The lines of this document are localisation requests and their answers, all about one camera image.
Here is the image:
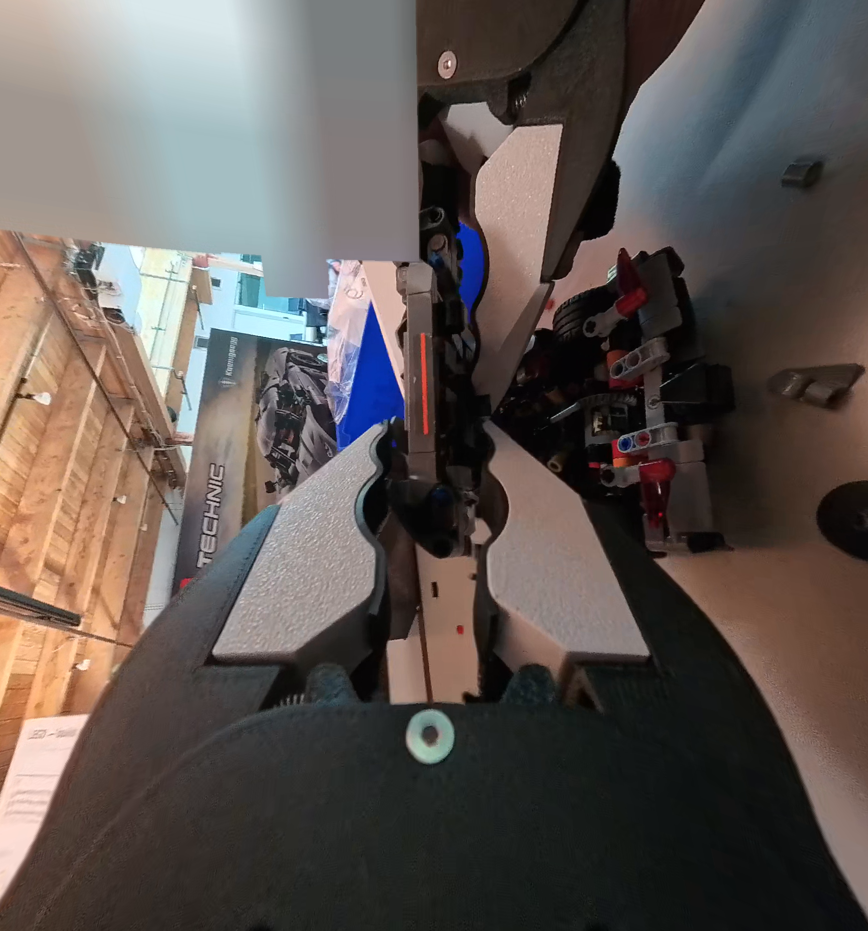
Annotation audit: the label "ceiling track lights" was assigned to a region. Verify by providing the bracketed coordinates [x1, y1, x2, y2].
[12, 349, 180, 674]

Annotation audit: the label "dark lego set box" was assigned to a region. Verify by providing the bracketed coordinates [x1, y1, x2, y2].
[171, 327, 348, 597]

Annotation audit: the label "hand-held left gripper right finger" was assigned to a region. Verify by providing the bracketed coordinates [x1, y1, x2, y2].
[470, 423, 653, 699]

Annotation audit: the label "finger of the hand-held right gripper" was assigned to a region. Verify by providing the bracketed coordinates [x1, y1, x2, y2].
[440, 102, 566, 400]

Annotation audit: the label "partly built lego car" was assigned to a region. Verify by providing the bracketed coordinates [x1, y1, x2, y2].
[492, 247, 737, 557]

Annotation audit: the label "grey lego door panel assembly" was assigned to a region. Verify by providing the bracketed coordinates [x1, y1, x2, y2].
[386, 204, 497, 561]

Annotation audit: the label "blue plastic bin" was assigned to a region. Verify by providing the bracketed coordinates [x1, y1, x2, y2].
[336, 218, 495, 452]

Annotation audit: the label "grey lego hinge panel piece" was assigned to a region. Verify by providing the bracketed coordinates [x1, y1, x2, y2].
[769, 364, 866, 408]

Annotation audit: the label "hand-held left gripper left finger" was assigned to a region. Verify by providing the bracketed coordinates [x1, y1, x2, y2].
[210, 420, 399, 681]

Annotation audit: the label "clear plastic parts bags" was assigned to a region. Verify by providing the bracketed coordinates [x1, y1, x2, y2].
[325, 258, 377, 430]

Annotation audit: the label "black round lego dish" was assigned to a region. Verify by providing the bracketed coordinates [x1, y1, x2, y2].
[816, 480, 868, 561]

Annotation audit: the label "printed white note sheet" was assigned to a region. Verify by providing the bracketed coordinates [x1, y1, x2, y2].
[0, 716, 79, 931]

